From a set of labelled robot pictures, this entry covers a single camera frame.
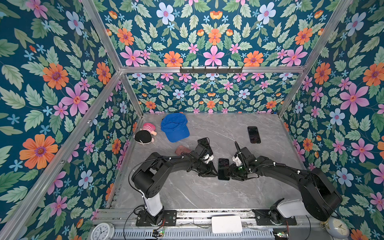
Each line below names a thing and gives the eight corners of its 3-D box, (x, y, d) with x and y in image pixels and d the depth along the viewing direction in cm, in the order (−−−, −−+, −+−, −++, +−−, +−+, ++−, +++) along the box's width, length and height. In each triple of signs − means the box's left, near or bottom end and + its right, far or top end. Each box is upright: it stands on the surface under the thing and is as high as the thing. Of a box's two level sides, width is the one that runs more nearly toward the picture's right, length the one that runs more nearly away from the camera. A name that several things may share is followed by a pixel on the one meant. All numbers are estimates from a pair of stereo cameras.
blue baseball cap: (158, 142, 105) (157, 139, 102) (164, 116, 121) (163, 113, 118) (188, 142, 105) (188, 139, 102) (190, 116, 121) (190, 113, 118)
